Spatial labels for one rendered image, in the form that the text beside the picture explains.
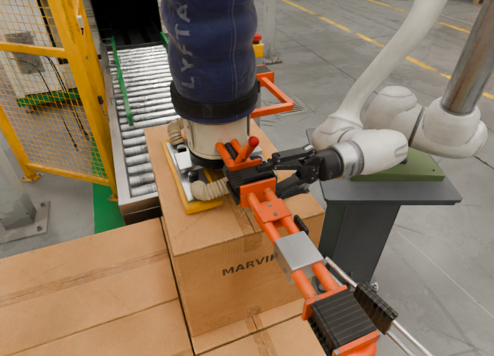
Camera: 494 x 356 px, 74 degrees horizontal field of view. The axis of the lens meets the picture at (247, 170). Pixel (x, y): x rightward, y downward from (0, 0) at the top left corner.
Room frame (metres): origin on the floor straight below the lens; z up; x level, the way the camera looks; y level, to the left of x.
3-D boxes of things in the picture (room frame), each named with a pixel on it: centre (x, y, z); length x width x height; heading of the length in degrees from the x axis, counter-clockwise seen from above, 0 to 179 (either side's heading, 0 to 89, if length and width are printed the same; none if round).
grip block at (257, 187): (0.57, -0.01, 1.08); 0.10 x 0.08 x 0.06; 112
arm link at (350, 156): (0.65, -0.23, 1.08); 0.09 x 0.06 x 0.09; 22
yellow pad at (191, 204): (0.76, 0.17, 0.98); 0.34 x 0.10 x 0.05; 22
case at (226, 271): (0.82, 0.08, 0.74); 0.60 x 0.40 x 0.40; 20
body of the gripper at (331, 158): (0.62, -0.16, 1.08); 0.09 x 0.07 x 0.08; 112
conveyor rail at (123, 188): (2.09, 0.94, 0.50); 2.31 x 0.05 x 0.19; 21
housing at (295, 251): (0.37, -0.09, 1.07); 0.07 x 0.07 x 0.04; 22
